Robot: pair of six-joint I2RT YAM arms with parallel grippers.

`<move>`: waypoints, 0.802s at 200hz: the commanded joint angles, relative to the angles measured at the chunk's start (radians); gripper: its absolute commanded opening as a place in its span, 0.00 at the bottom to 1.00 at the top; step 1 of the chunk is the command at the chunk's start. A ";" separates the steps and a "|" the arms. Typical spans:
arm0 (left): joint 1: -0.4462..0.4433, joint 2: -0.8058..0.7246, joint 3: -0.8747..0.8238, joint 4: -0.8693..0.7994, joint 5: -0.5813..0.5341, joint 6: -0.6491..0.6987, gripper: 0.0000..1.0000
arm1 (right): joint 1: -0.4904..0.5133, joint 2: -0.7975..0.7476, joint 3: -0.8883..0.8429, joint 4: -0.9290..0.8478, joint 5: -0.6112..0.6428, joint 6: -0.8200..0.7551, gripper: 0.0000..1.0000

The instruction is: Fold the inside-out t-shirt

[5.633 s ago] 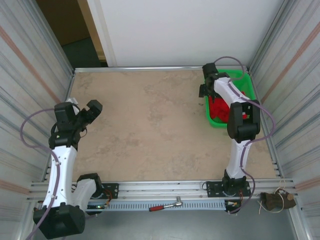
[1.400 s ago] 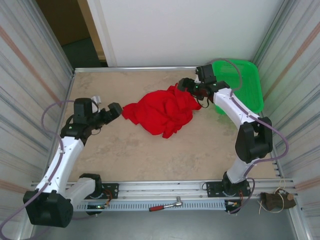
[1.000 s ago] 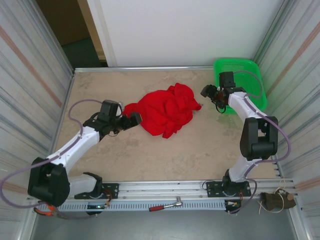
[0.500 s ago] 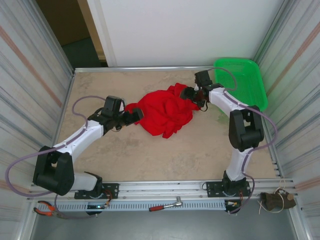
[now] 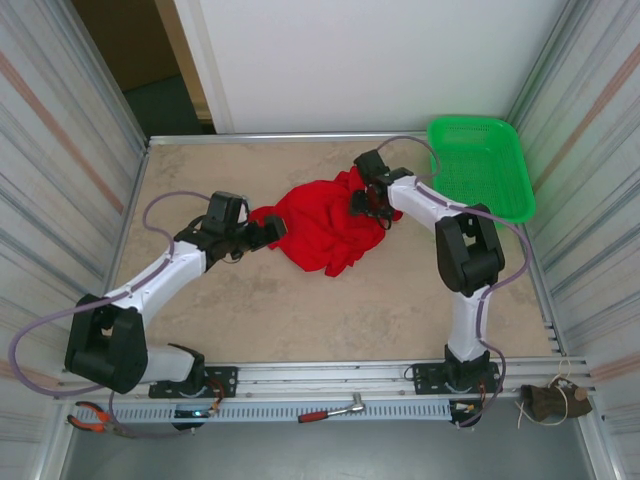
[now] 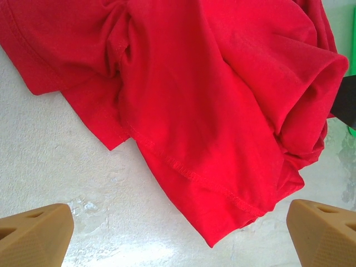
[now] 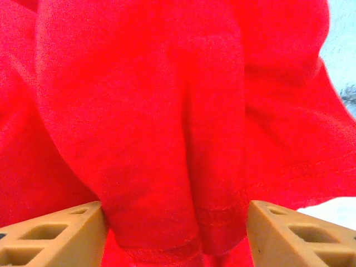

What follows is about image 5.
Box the red printed t-shirt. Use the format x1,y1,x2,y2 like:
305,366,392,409
248,166,404,279

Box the green plastic basket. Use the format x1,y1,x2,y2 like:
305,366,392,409
426,115,537,224

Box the brown wooden door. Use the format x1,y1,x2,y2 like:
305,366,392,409
72,0,184,94

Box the brown cloth pouch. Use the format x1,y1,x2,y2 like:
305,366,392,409
519,382,594,424

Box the aluminium table border frame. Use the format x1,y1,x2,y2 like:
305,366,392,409
89,130,564,364

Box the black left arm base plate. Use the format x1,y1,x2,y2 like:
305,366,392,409
148,366,239,400

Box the white door frame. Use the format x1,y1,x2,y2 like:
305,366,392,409
154,0,236,135

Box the aluminium mounting rail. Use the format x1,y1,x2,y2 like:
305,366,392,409
53,357,599,401

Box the electronics board with wires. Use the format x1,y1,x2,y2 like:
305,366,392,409
449,399,484,429
172,407,221,431

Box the slotted grey cable duct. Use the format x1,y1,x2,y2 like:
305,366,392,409
107,402,454,422

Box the red-handled ratchet wrench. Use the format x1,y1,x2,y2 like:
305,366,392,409
297,393,366,425

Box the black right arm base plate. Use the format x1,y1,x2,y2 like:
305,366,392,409
410,362,503,396

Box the orange-handled pliers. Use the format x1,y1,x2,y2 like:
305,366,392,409
66,400,136,440

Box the thin white string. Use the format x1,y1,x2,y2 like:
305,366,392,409
517,357,576,429

